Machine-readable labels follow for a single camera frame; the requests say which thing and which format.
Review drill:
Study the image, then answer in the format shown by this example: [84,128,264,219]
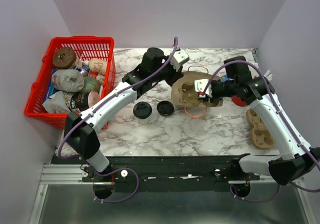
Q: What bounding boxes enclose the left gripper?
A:
[150,56,185,87]

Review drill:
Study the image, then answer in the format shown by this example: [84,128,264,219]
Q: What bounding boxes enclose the paper takeout bag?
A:
[171,65,222,116]

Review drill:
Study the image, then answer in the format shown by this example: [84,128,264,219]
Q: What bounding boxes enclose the black coffee cup lid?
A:
[133,101,152,119]

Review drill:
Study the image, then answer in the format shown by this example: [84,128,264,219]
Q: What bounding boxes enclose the white paper coffee cup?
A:
[138,116,151,125]

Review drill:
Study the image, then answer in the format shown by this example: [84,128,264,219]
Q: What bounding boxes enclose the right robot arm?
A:
[196,57,320,185]

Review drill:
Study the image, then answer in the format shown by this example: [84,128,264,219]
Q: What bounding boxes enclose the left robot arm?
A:
[61,47,190,181]

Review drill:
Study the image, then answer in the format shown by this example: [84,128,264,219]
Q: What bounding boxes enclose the blue orange card box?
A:
[220,75,229,82]

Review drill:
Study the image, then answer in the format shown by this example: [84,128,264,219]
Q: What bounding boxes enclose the red straw cup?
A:
[231,96,248,107]

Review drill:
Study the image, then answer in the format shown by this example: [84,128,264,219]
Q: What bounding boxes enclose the white wrapped straws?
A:
[264,69,273,81]

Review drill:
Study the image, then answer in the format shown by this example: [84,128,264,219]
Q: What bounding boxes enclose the red plastic basket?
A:
[24,36,116,129]

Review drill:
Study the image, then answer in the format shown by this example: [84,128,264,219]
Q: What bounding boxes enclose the beige printed bottle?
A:
[83,58,108,75]

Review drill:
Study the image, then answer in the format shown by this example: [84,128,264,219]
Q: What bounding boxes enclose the green avocado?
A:
[80,76,101,93]

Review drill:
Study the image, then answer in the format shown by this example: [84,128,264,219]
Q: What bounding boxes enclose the black food cup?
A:
[69,91,100,113]

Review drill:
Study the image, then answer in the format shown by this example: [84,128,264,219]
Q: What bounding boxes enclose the grey crumpled bag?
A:
[51,69,85,93]

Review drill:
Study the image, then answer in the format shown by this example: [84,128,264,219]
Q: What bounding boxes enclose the silver snack bag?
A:
[42,91,74,113]

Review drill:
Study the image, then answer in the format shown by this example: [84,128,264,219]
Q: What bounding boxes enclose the blue flat package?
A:
[41,69,58,103]

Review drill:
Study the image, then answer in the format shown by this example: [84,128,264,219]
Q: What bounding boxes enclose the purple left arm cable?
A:
[57,36,180,159]

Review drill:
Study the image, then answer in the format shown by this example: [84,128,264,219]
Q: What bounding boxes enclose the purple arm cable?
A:
[57,36,180,159]
[203,60,320,202]

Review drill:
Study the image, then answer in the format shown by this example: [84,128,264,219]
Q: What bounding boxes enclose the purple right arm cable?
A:
[203,60,320,202]

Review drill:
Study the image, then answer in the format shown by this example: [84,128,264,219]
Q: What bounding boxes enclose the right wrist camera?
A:
[194,79,212,98]

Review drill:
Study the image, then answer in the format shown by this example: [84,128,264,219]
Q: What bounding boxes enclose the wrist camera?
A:
[194,79,212,98]
[170,49,190,71]

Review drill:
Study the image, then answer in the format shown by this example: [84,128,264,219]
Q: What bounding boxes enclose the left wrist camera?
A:
[170,49,190,71]

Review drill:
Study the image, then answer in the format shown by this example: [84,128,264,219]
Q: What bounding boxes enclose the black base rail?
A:
[51,156,273,198]

